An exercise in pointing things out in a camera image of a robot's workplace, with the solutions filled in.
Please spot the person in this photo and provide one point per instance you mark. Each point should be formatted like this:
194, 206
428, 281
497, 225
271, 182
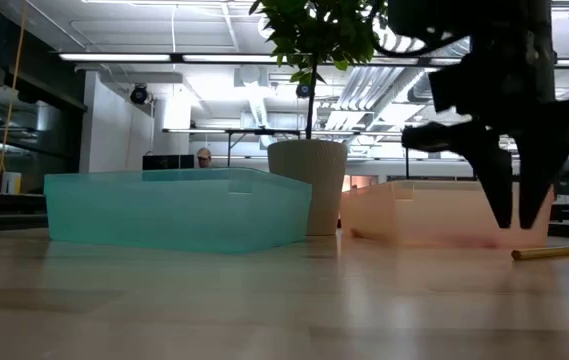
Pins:
204, 157

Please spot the white ribbed plant pot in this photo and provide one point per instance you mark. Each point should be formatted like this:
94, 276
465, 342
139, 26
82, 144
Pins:
314, 180

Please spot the translucent green plastic bin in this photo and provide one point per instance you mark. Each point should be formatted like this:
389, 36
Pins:
179, 210

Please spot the yellow pencil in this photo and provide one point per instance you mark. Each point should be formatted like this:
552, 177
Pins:
559, 251

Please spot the green leafy plant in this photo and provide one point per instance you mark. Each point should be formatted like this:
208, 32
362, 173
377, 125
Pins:
319, 30

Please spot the translucent orange plastic bin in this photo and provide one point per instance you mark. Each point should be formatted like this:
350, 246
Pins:
429, 215

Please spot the small black monitor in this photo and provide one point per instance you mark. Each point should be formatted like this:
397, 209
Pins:
168, 161

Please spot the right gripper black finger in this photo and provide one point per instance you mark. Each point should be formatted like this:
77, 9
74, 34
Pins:
496, 180
534, 175

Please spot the round black ceiling device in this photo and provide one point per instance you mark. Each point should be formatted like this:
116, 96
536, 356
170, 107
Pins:
139, 94
303, 90

